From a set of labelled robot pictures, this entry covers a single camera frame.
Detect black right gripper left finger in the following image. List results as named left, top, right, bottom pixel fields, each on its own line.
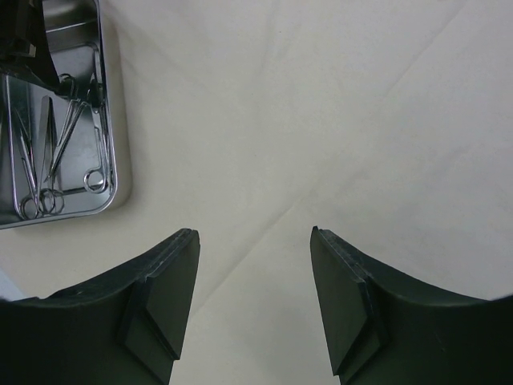
left=1, top=229, right=200, bottom=384

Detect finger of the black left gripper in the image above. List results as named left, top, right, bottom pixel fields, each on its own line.
left=1, top=0, right=63, bottom=94

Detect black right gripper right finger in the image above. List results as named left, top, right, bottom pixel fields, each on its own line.
left=310, top=227, right=512, bottom=384

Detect metal instrument tray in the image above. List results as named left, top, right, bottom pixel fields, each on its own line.
left=1, top=1, right=131, bottom=229

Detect beige cloth wrap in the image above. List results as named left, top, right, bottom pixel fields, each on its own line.
left=0, top=0, right=513, bottom=302

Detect steel surgical scissors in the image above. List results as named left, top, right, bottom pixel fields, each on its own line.
left=14, top=109, right=41, bottom=220

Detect steel hemostat large rings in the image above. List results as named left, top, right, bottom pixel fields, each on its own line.
left=38, top=74, right=81, bottom=216

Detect steel tweezers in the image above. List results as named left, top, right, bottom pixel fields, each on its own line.
left=34, top=95, right=56, bottom=193

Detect steel small scissors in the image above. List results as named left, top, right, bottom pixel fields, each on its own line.
left=83, top=75, right=111, bottom=194

